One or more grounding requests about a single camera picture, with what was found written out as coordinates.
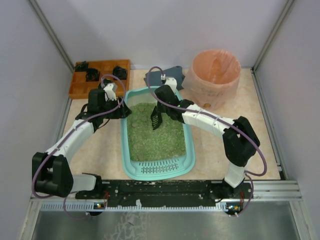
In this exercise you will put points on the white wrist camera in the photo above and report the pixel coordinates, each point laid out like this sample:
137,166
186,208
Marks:
169,81
110,92

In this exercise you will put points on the teal plastic litter box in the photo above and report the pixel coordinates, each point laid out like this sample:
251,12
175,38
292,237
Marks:
148,154

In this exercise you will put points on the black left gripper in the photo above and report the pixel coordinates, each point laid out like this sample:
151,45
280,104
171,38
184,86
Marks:
120,110

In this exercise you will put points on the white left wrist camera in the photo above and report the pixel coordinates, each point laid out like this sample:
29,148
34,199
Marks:
110,92

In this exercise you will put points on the black slotted litter scoop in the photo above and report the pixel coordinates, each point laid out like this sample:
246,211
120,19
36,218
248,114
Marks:
156,118

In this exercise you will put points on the orange bagged trash bin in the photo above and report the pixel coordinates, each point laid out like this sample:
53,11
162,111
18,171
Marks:
213,78

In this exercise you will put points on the black rail base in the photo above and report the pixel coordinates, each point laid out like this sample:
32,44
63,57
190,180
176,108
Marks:
166,193

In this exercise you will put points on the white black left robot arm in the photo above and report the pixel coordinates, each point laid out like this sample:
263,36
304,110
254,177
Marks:
51,173

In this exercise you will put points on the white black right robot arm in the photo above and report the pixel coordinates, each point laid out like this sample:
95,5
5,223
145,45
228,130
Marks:
239,139

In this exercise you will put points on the wooden compartment tray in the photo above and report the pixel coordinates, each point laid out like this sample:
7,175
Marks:
80,88

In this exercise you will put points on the dark patterned rolled cloth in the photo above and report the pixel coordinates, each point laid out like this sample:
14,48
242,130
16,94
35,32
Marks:
107,81

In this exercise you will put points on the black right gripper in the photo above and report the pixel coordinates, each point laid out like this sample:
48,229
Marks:
161,109

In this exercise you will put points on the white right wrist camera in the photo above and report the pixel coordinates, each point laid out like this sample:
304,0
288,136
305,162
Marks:
169,81

